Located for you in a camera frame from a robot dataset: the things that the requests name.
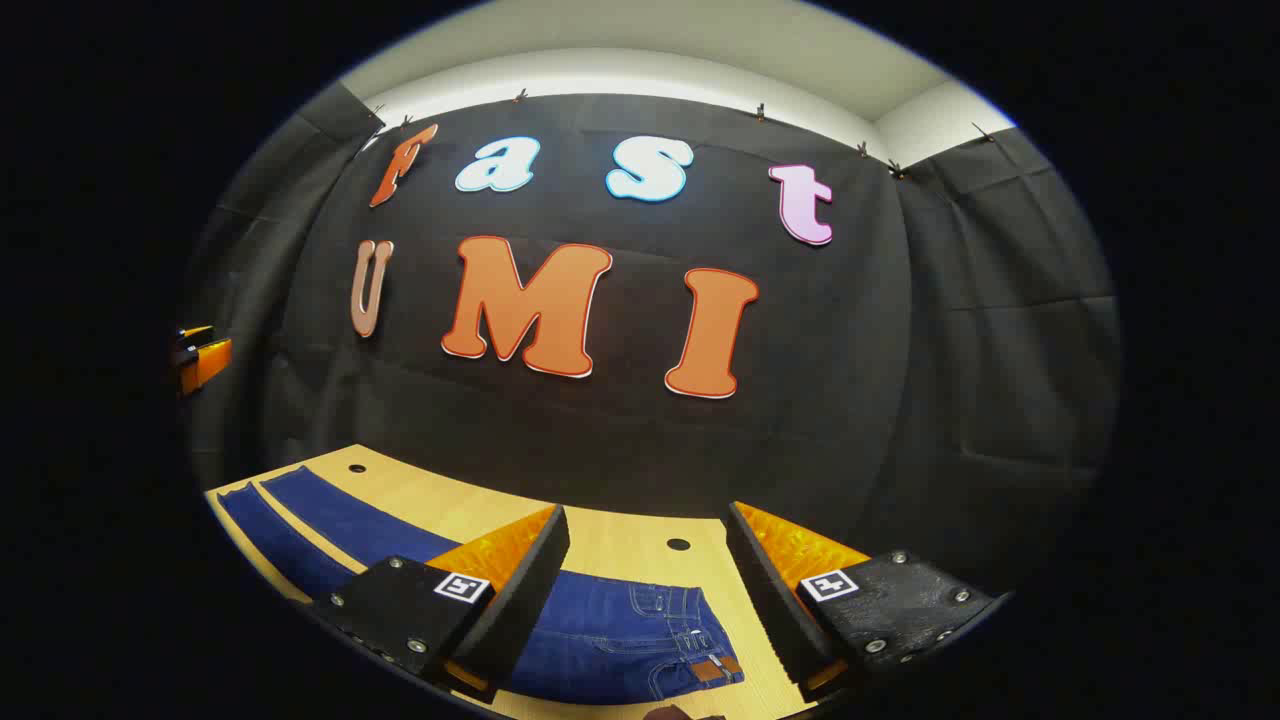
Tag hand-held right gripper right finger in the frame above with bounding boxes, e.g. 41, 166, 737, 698
724, 500, 1009, 704

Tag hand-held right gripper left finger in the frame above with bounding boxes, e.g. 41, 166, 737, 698
308, 503, 572, 704

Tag blue denim jeans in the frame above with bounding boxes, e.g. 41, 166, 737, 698
215, 465, 746, 707

